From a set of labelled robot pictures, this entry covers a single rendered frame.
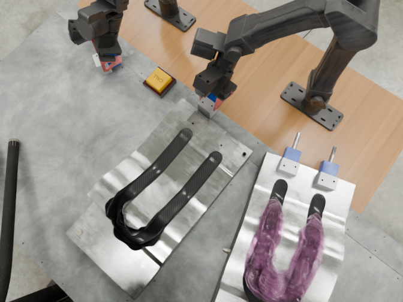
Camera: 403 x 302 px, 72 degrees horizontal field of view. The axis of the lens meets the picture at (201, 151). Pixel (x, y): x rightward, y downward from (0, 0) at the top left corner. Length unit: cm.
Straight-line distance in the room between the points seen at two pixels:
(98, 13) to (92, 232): 57
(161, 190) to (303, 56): 66
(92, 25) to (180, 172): 44
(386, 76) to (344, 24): 162
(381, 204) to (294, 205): 114
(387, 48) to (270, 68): 140
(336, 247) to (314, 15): 55
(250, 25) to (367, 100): 53
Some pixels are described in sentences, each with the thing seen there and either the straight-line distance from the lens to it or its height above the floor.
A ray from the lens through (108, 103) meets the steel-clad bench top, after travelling 99.
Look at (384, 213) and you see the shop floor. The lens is 192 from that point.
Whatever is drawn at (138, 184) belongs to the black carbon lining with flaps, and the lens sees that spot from 77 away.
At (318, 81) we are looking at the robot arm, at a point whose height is 99.
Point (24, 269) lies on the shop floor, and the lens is 196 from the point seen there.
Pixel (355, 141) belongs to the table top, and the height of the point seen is 80.
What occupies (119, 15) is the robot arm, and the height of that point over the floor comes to 101.
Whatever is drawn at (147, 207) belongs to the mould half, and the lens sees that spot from 74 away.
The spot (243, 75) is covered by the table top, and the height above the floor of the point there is 80.
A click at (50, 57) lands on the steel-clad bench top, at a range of 116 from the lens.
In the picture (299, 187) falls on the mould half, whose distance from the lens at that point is 83.
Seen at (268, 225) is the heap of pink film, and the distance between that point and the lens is 75.
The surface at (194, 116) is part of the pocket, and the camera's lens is 84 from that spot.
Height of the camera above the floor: 164
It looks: 75 degrees down
